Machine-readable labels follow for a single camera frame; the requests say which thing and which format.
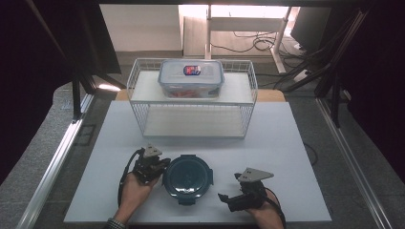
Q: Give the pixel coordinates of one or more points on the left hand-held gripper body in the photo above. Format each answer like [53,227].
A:
[148,168]

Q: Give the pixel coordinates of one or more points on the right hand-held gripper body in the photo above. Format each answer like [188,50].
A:
[251,198]

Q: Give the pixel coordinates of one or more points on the round dark green lidded container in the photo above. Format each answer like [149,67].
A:
[187,179]

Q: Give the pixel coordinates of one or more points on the clear rectangular lidded container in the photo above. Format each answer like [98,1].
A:
[191,79]

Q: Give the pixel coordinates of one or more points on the person's right hand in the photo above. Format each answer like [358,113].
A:
[269,216]

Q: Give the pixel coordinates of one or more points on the person's left hand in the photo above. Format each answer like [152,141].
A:
[133,197]

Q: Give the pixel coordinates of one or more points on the wooden board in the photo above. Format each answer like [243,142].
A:
[270,95]

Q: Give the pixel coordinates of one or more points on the black metal stand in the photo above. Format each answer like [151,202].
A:
[76,95]
[334,92]

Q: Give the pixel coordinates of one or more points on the white cabinet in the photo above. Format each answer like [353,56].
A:
[141,28]

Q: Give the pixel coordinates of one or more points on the black curtain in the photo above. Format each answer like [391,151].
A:
[31,79]
[382,79]

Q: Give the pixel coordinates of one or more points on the aluminium rail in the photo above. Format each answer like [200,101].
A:
[350,159]
[52,168]

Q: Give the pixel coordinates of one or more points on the white desk frame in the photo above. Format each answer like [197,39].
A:
[245,24]

